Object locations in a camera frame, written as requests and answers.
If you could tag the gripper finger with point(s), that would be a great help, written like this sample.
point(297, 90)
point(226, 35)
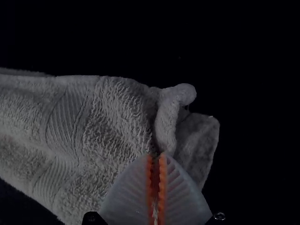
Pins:
point(129, 199)
point(182, 199)

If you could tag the pale towel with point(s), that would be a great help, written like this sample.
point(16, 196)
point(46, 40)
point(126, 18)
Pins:
point(93, 117)

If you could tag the black mat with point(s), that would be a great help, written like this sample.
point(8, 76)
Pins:
point(211, 47)

